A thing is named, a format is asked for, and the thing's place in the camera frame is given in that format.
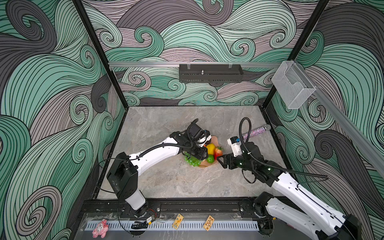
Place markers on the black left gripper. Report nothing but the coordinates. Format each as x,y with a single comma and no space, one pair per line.
201,155

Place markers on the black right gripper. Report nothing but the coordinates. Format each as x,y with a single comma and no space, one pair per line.
226,158

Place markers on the yellow fake lemon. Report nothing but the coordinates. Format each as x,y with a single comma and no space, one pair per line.
211,148

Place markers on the green fake lime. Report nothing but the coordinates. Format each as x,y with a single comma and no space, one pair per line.
210,159

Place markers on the red fake strawberry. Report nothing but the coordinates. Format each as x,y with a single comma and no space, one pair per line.
218,152

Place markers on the green fake grape bunch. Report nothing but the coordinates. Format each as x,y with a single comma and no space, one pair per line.
191,160

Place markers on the pink scalloped fruit bowl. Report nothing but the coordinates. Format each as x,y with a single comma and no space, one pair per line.
204,164

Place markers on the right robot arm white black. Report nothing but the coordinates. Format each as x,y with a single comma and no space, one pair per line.
310,215

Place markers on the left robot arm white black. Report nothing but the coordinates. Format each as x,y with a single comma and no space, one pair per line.
123,175

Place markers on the purple glitter tube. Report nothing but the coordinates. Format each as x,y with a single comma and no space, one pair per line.
256,132

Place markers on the yellow tag right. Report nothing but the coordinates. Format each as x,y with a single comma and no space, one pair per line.
208,223

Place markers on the yellow tag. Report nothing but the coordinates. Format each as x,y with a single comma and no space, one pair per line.
208,223
177,222

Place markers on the yellow tag left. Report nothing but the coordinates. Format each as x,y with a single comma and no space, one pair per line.
177,222

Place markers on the pink plush toy left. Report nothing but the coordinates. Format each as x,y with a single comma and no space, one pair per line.
101,229

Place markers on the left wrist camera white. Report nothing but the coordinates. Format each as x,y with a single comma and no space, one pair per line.
205,139

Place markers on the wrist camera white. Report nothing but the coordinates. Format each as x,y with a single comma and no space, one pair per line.
235,144
205,139

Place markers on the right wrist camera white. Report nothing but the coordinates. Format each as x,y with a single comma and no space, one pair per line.
235,144

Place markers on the black wall tray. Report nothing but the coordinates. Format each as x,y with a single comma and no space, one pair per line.
216,74

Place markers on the clear acrylic wall box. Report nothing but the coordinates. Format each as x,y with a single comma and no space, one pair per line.
293,84

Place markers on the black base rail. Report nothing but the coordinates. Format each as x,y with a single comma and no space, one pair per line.
245,207

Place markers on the aluminium back rail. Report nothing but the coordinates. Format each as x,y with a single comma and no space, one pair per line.
166,64

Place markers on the aluminium rail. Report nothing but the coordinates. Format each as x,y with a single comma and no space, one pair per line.
331,96
166,64

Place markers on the aluminium right rail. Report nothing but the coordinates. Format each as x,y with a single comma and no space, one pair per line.
331,96

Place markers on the black corner frame post right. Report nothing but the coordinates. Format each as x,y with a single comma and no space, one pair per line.
310,25

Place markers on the black corner frame post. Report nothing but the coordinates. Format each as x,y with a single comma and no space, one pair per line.
310,25
95,41

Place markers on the black corner frame post left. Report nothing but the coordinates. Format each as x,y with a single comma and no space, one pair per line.
95,41

